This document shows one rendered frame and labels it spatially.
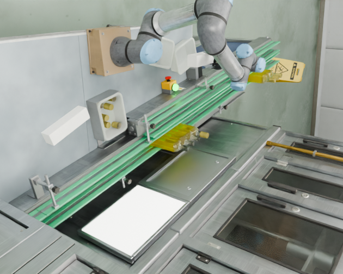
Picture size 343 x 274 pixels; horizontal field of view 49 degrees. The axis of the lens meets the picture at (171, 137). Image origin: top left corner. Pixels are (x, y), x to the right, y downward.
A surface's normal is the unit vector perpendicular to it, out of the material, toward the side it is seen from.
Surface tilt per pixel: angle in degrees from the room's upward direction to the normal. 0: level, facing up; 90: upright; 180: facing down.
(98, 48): 90
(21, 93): 0
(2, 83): 0
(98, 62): 90
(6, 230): 90
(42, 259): 90
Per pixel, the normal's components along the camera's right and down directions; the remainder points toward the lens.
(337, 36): -0.59, 0.44
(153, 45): 0.77, 0.25
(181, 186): -0.11, -0.88
